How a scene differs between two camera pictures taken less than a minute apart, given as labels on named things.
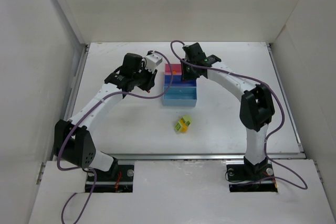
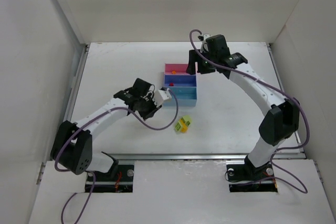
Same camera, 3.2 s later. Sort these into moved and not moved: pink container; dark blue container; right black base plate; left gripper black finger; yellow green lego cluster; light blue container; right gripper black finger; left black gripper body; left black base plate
Moved: right gripper black finger; left black gripper body; left gripper black finger
Not moved: light blue container; left black base plate; yellow green lego cluster; pink container; dark blue container; right black base plate
